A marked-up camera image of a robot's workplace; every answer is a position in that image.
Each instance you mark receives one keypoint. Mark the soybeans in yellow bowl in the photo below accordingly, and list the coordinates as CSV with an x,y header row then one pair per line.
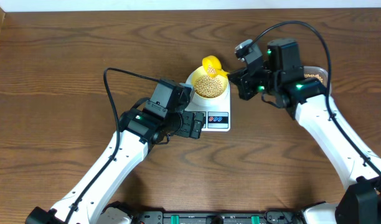
x,y
208,87

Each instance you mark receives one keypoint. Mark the pale yellow bowl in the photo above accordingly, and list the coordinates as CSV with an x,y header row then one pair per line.
x,y
200,72

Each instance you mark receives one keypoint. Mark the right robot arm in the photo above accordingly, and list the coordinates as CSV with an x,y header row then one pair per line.
x,y
282,75

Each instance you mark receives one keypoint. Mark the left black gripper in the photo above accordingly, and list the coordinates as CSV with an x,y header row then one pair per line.
x,y
187,118

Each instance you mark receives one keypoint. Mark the yellow measuring scoop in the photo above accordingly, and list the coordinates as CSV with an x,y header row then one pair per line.
x,y
213,67

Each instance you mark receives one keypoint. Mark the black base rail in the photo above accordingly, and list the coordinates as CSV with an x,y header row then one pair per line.
x,y
271,216

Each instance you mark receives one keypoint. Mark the white digital kitchen scale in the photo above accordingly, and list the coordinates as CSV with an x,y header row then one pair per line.
x,y
217,110

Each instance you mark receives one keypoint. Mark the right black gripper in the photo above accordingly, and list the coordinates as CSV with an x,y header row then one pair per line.
x,y
242,83

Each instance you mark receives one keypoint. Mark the soybeans in container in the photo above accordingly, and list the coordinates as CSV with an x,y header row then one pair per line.
x,y
307,75

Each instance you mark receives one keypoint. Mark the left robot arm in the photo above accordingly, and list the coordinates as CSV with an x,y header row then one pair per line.
x,y
138,130

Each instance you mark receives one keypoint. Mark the clear plastic container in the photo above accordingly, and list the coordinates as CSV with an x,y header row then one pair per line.
x,y
316,70

